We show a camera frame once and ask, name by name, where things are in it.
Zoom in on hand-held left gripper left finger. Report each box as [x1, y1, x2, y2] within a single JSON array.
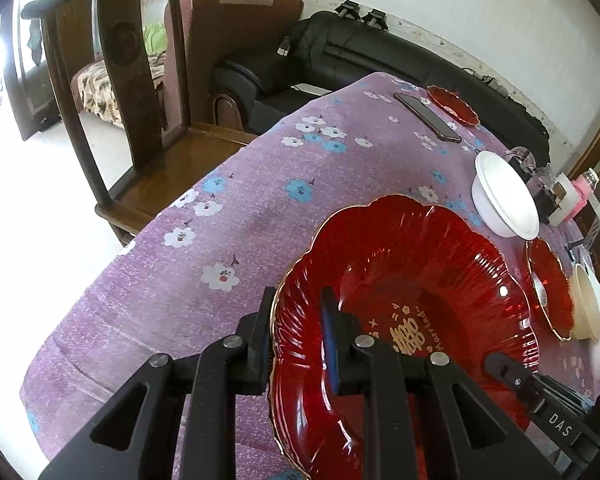
[[37, 286, 277, 480]]

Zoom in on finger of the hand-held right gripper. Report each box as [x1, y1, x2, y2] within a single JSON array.
[[484, 352, 545, 412]]

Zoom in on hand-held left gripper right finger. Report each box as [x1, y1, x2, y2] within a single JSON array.
[[320, 287, 561, 480]]

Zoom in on small red scalloped plate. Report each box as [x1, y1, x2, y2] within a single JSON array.
[[426, 85, 481, 127], [525, 238, 576, 342]]

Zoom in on cream bowl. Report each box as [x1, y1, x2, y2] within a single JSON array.
[[569, 261, 600, 341]]

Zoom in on large red scalloped plate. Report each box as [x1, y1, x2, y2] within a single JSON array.
[[269, 195, 540, 480]]

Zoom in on purple floral tablecloth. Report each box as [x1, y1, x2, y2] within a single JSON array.
[[22, 71, 600, 480]]

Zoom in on black and brown device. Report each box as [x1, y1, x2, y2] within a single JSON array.
[[530, 180, 561, 223]]

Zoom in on white container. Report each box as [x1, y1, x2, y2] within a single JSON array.
[[550, 172, 581, 228]]

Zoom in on pink container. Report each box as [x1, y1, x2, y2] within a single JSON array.
[[570, 177, 600, 221]]

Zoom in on black smartphone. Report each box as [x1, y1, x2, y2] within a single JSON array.
[[394, 92, 463, 144]]

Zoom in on white paper sheet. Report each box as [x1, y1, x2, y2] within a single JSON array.
[[292, 82, 331, 97]]

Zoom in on black leather sofa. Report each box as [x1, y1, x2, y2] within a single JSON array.
[[210, 10, 552, 166]]

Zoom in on dark wooden chair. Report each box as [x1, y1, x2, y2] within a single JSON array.
[[21, 0, 258, 241]]

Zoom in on floral patterned bed cover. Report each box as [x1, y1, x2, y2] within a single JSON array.
[[71, 52, 168, 128]]

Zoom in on brown armchair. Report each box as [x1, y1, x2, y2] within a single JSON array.
[[164, 0, 305, 136]]

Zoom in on green cloth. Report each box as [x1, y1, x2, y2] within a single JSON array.
[[144, 22, 167, 56]]

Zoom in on dark wooden door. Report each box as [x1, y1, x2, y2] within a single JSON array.
[[2, 0, 66, 141]]

